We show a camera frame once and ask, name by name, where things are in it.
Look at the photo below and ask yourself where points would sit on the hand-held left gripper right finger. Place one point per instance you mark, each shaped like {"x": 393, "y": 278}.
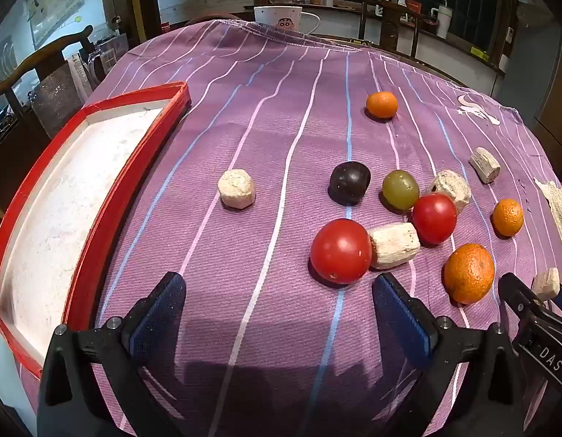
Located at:
{"x": 401, "y": 318}

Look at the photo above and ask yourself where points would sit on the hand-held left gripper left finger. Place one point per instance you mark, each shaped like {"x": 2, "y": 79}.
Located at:
{"x": 158, "y": 314}

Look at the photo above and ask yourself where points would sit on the white fibrous chunk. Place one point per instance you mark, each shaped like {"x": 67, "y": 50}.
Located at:
{"x": 451, "y": 188}
{"x": 236, "y": 188}
{"x": 546, "y": 283}
{"x": 394, "y": 245}
{"x": 485, "y": 165}

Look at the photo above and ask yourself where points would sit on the large orange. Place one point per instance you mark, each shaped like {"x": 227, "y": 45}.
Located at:
{"x": 469, "y": 273}

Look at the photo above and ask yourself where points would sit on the small orange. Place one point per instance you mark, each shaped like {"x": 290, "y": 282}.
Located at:
{"x": 382, "y": 104}
{"x": 508, "y": 217}

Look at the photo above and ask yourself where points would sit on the large red tomato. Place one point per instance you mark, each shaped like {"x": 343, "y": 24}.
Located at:
{"x": 341, "y": 251}

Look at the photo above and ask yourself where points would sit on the red rimmed white tray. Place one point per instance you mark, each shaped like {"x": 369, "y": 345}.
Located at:
{"x": 57, "y": 200}

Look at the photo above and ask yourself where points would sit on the white knitted cloth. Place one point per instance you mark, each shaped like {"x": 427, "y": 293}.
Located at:
{"x": 561, "y": 218}

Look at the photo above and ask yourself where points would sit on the small red tomato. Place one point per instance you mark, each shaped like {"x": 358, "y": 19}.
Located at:
{"x": 434, "y": 218}

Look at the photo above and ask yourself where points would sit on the green grape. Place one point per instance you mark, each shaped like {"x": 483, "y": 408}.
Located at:
{"x": 400, "y": 190}

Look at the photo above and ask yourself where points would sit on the dark purple plum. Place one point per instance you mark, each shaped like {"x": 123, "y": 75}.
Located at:
{"x": 349, "y": 183}

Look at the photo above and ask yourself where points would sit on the purple striped cloth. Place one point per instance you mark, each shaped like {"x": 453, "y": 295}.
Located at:
{"x": 262, "y": 123}

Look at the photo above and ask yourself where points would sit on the grey refrigerator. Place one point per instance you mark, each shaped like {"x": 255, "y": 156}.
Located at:
{"x": 538, "y": 54}

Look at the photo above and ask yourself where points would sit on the clear glass jug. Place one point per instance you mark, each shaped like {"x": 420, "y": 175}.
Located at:
{"x": 103, "y": 57}

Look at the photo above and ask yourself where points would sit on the wooden chair with glittery back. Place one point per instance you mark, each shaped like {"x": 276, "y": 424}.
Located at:
{"x": 39, "y": 77}

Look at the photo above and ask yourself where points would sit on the white tumbler with straw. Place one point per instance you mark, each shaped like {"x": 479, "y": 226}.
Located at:
{"x": 443, "y": 20}

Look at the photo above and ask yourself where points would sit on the dark wooden chair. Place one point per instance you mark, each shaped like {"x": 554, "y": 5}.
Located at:
{"x": 392, "y": 25}

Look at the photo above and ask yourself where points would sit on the white counter ledge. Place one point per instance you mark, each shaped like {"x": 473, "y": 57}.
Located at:
{"x": 340, "y": 20}

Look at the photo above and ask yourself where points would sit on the white spray bottle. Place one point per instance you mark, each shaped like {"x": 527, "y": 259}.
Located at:
{"x": 403, "y": 2}

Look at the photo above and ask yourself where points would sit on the white cartoon mug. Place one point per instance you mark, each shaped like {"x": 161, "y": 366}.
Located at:
{"x": 285, "y": 18}

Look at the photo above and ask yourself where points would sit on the framed wall painting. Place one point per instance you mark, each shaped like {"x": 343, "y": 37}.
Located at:
{"x": 53, "y": 2}

